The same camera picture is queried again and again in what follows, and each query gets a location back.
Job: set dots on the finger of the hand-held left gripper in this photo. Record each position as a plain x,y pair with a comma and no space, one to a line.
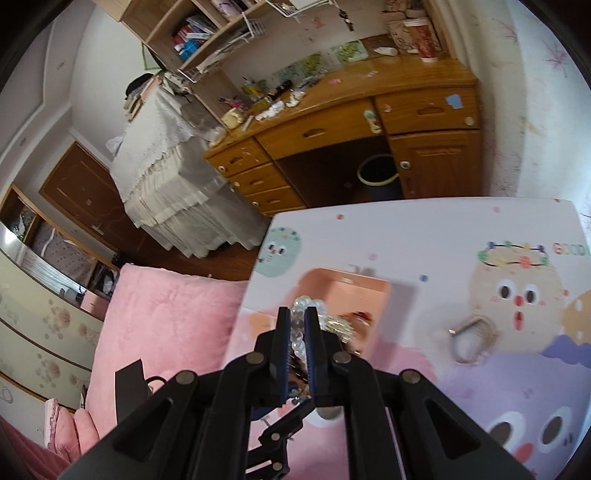
274,438

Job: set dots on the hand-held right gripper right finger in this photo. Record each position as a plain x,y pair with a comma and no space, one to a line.
314,355

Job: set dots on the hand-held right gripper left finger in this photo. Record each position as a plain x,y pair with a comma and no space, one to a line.
284,350

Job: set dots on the pink plastic tray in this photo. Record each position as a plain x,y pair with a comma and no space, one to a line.
360,295

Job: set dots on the pink pillow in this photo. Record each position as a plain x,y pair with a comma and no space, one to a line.
69,427

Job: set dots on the pink fluffy blanket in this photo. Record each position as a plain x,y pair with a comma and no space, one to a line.
175,314

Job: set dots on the floral sliding-door cabinet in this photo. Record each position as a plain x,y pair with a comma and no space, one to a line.
41,332

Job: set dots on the cartoon printed table cover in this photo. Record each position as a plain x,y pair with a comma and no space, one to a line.
415,240

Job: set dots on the dark blue waste bin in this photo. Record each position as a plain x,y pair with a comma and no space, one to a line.
378,189

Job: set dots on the brown wooden door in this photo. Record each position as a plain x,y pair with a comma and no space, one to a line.
83,194

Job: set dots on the wooden desk with drawers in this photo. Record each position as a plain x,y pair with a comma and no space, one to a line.
323,129

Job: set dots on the white cloth covered furniture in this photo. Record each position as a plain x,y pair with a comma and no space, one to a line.
157,152

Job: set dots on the yellow mug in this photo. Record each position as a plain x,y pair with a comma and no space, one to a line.
233,118

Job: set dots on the stack of books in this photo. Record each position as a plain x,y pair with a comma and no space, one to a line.
138,92

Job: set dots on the white tube bottle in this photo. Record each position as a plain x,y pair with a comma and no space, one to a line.
385,51

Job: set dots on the row of shelf books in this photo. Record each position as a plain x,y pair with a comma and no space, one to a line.
191,37

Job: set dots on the floral gift bag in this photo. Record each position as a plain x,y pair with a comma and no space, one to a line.
399,37

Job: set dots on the white floral curtain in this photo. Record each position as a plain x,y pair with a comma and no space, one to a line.
545,115

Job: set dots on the red paper cup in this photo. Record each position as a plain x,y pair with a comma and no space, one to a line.
422,39

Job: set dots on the wooden desk hutch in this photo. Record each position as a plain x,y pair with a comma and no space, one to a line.
157,27

